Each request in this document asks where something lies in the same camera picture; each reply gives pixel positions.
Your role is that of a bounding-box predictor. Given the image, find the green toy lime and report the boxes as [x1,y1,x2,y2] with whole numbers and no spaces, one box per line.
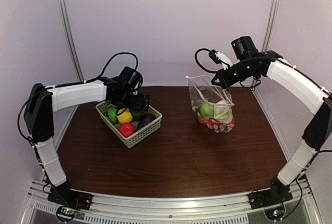
[199,103,214,118]

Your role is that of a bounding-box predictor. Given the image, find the yellow orange toy fruit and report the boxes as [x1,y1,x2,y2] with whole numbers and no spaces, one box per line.
[117,108,133,124]

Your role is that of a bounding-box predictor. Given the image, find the left aluminium frame post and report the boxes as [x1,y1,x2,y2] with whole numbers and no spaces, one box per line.
[53,0,88,90]

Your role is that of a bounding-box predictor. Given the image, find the red toy apple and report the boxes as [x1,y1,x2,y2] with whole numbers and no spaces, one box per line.
[119,123,135,138]

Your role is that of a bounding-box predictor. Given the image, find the right black camera cable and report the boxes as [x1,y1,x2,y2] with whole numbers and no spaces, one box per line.
[193,48,218,74]

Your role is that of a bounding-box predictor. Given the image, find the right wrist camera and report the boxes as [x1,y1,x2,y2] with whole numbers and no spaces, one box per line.
[209,50,233,69]

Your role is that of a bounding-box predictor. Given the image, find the left round circuit board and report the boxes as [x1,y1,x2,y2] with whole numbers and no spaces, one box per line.
[56,206,77,222]

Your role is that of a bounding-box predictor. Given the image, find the black camera cable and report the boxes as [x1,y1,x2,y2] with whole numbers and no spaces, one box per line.
[82,52,140,83]
[193,48,218,74]

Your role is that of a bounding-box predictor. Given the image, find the clear zip top bag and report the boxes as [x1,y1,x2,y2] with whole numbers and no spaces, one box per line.
[185,75,234,133]

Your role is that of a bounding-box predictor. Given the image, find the front aluminium rail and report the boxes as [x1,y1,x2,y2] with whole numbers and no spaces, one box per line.
[19,181,323,223]

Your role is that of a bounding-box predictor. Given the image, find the white toy cauliflower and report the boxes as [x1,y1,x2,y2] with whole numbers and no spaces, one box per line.
[213,100,233,124]

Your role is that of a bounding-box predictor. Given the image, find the right round circuit board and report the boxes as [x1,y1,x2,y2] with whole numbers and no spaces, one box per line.
[264,206,285,222]

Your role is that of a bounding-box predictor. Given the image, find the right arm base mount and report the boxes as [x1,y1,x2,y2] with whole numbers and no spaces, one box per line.
[248,176,293,209]

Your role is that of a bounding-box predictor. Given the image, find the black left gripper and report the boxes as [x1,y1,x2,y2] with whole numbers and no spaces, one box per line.
[115,89,149,111]

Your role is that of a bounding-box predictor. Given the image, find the round circuit board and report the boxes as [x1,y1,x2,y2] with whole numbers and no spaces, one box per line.
[264,206,285,222]
[56,206,77,222]

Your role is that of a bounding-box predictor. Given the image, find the green perforated plastic basket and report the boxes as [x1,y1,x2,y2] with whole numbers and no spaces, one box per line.
[95,101,162,148]

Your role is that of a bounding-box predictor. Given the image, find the dark purple toy eggplant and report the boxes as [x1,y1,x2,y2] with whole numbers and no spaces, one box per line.
[136,113,156,131]

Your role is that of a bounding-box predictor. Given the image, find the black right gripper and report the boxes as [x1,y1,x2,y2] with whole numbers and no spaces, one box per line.
[212,60,259,89]

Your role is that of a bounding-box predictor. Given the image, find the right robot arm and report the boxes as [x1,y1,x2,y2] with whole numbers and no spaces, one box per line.
[209,36,331,204]

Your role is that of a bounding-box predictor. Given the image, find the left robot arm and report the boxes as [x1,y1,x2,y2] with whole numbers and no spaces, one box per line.
[22,66,149,205]

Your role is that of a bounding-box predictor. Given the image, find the red orange toy carrot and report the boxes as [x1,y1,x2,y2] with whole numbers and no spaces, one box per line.
[199,117,234,133]

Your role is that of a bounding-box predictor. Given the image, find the striped green toy watermelon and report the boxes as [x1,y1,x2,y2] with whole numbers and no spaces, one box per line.
[105,107,118,124]

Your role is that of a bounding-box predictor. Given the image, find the dark green toy pepper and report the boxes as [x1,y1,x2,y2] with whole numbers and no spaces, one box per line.
[130,109,146,119]

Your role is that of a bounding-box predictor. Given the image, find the left black camera cable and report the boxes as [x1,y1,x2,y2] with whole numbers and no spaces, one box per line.
[82,52,140,83]

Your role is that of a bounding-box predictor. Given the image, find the right aluminium frame post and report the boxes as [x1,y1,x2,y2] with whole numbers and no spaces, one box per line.
[261,0,280,51]

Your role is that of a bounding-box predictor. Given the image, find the aluminium frame post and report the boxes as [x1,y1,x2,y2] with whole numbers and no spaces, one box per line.
[53,0,88,90]
[261,0,280,51]

